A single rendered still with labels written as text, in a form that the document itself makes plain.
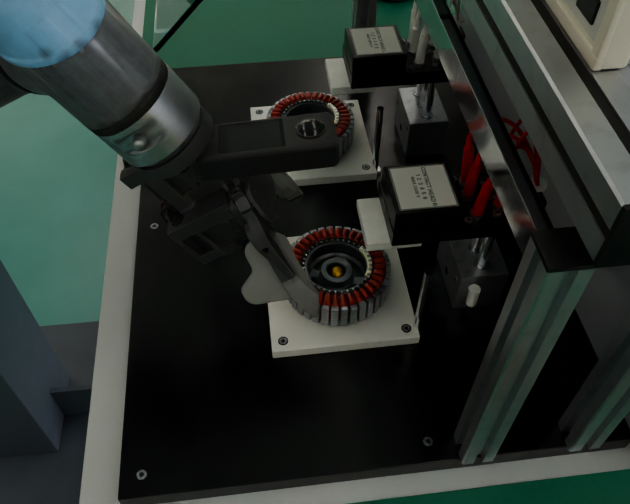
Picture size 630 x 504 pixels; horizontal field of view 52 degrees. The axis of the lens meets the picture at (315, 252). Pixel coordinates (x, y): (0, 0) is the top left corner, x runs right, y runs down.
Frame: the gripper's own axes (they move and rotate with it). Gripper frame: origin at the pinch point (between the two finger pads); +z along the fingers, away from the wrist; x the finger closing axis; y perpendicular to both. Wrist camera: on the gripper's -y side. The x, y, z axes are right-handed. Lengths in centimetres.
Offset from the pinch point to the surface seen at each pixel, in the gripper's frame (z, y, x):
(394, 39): -0.8, -14.5, -24.1
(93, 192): 46, 88, -100
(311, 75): 8.3, -0.1, -39.8
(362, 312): 5.4, -1.7, 5.2
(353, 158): 8.8, -3.4, -19.8
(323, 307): 2.4, 1.1, 4.9
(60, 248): 43, 94, -79
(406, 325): 9.5, -4.6, 5.9
